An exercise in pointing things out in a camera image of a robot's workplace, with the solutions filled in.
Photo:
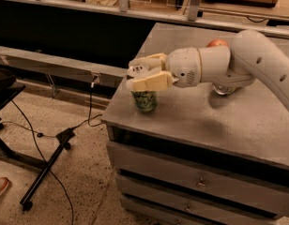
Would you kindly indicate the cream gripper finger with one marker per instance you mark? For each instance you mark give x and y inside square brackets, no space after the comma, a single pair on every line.
[156,82]
[151,61]

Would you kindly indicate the orange fruit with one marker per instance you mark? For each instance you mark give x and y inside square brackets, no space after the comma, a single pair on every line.
[217,42]

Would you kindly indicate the white shoe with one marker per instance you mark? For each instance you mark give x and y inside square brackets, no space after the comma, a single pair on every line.
[4,182]

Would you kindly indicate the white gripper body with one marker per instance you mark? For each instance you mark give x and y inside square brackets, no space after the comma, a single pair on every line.
[183,67]

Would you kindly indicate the cluttered back shelf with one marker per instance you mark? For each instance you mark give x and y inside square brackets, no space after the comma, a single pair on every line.
[270,17]

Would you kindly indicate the grey metal rail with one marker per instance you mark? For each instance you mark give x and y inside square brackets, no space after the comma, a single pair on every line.
[62,67]

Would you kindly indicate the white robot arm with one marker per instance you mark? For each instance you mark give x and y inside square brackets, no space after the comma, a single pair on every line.
[250,56]

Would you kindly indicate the white green soda can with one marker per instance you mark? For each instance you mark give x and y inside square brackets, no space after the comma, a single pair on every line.
[224,91]

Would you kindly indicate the grey drawer cabinet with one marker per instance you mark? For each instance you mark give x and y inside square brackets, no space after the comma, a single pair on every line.
[202,159]

